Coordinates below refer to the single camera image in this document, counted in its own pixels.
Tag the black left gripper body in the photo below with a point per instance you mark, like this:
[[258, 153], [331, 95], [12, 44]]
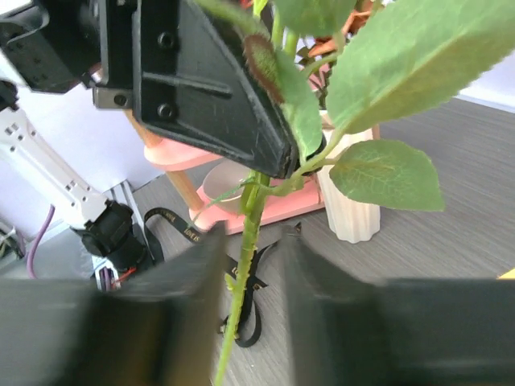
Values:
[[56, 45]]

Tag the light pink peony stem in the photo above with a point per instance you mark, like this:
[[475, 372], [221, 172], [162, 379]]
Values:
[[342, 67]]

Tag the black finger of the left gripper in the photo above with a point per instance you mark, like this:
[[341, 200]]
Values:
[[191, 85]]

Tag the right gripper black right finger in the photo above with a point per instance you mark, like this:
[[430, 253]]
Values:
[[402, 331]]

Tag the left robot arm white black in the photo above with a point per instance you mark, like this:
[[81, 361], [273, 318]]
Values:
[[103, 225]]

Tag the brown rose stem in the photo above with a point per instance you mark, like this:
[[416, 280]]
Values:
[[322, 47]]

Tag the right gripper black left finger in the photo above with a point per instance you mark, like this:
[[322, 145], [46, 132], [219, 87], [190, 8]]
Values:
[[159, 328]]

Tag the pink wooden tiered shelf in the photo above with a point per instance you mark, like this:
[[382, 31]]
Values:
[[219, 197]]

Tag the white ribbed ceramic vase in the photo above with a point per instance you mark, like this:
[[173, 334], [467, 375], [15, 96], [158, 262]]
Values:
[[352, 221]]

